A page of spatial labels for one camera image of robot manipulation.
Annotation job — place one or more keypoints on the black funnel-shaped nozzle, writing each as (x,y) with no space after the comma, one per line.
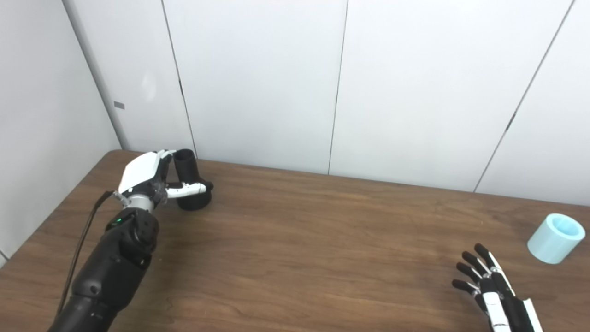
(190,177)

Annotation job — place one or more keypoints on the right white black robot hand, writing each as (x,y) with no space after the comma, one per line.
(500,304)

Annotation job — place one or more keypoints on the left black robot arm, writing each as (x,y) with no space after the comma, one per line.
(110,272)

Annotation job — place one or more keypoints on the small grey wall label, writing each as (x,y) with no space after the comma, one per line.
(119,105)

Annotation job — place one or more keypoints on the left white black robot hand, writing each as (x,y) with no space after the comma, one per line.
(140,171)

